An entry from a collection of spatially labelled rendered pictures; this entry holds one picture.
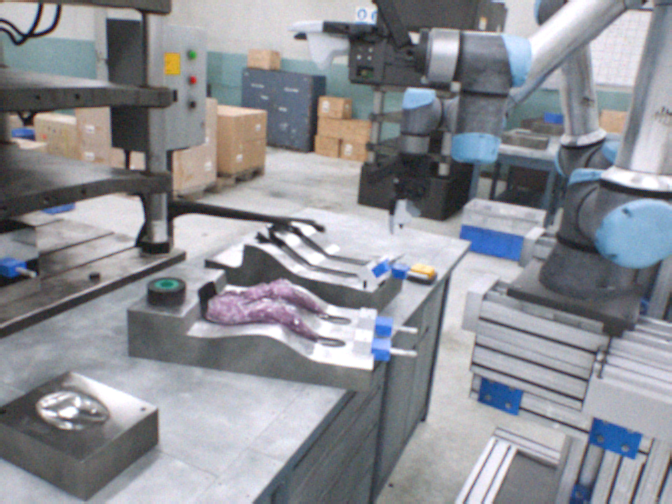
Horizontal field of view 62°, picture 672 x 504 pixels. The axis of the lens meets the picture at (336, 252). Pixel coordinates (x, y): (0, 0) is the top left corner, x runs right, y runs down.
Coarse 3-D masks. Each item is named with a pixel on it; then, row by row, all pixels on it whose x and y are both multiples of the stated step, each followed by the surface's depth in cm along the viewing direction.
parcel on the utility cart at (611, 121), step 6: (600, 114) 653; (606, 114) 632; (612, 114) 630; (618, 114) 628; (624, 114) 626; (600, 120) 640; (606, 120) 634; (612, 120) 631; (618, 120) 629; (624, 120) 627; (600, 126) 638; (606, 126) 635; (612, 126) 633; (618, 126) 631; (612, 132) 635; (618, 132) 633
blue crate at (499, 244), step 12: (468, 228) 456; (480, 228) 452; (468, 240) 459; (480, 240) 455; (492, 240) 450; (504, 240) 446; (516, 240) 442; (480, 252) 456; (492, 252) 453; (504, 252) 449; (516, 252) 445
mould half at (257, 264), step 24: (264, 240) 152; (288, 240) 156; (216, 264) 155; (240, 264) 154; (264, 264) 148; (288, 264) 146; (336, 264) 154; (312, 288) 143; (336, 288) 140; (360, 288) 138; (384, 288) 145
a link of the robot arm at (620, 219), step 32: (640, 64) 84; (640, 96) 84; (640, 128) 84; (640, 160) 85; (608, 192) 88; (640, 192) 85; (608, 224) 86; (640, 224) 85; (608, 256) 89; (640, 256) 87
